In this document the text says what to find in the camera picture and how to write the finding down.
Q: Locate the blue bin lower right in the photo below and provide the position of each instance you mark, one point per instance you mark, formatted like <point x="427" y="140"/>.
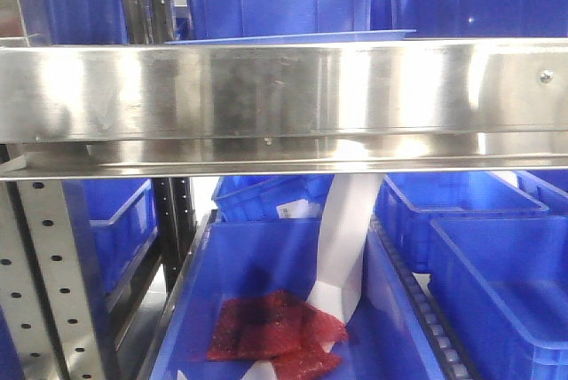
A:
<point x="502" y="284"/>

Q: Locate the blue plastic tray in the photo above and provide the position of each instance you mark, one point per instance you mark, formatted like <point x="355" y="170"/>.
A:
<point x="315" y="38"/>

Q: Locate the perforated steel upright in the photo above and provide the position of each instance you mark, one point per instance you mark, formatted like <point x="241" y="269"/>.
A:
<point x="52" y="293"/>

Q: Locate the blue bin lower left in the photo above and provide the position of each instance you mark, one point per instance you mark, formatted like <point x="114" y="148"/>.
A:
<point x="124" y="225"/>

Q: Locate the blue bin lower centre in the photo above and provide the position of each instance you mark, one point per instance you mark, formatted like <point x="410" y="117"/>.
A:
<point x="250" y="259"/>

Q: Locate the steel shelf beam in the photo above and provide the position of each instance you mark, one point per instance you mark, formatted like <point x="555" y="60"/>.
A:
<point x="194" y="110"/>

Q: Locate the black roller track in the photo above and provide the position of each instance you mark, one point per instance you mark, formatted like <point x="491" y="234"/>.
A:
<point x="450" y="361"/>

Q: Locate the blue bin rear centre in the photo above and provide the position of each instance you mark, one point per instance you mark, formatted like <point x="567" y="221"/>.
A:
<point x="259" y="198"/>

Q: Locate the red mesh bags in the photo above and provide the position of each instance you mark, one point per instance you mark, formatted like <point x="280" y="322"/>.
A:
<point x="279" y="328"/>

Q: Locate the blue bin rear right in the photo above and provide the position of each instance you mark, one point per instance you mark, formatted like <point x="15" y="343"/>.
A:
<point x="408" y="201"/>

